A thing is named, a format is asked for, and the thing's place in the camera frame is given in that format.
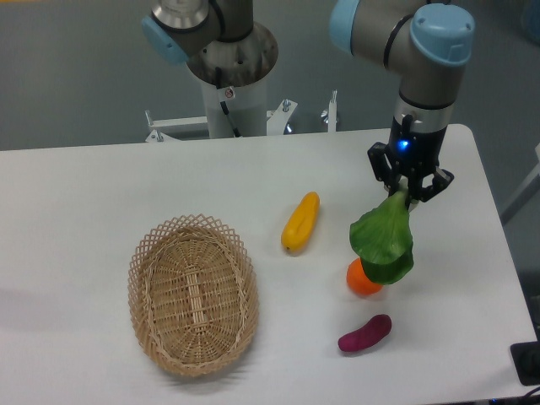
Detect oval wicker basket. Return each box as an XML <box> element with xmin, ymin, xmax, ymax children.
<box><xmin>127</xmin><ymin>214</ymin><xmax>259</xmax><ymax>377</ymax></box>

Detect purple sweet potato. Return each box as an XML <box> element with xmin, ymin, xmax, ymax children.
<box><xmin>337</xmin><ymin>314</ymin><xmax>392</xmax><ymax>353</ymax></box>

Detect black cable on pedestal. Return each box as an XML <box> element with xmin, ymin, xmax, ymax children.
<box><xmin>214</xmin><ymin>67</ymin><xmax>242</xmax><ymax>138</ymax></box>

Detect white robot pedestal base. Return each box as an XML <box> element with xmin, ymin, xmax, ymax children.
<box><xmin>143</xmin><ymin>79</ymin><xmax>339</xmax><ymax>143</ymax></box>

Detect yellow vegetable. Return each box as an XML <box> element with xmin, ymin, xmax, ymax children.
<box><xmin>281</xmin><ymin>192</ymin><xmax>320</xmax><ymax>253</ymax></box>

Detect green leafy vegetable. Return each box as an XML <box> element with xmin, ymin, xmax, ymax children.
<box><xmin>349</xmin><ymin>191</ymin><xmax>414</xmax><ymax>285</ymax></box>

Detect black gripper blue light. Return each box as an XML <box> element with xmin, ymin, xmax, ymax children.
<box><xmin>367</xmin><ymin>119</ymin><xmax>455</xmax><ymax>205</ymax></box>

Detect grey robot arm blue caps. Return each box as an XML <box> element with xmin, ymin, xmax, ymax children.
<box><xmin>142</xmin><ymin>1</ymin><xmax>475</xmax><ymax>204</ymax></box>

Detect black box at table edge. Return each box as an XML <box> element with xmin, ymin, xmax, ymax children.
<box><xmin>510</xmin><ymin>341</ymin><xmax>539</xmax><ymax>386</ymax></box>

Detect orange fruit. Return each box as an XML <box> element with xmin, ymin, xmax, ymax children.
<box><xmin>346</xmin><ymin>258</ymin><xmax>383</xmax><ymax>295</ymax></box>

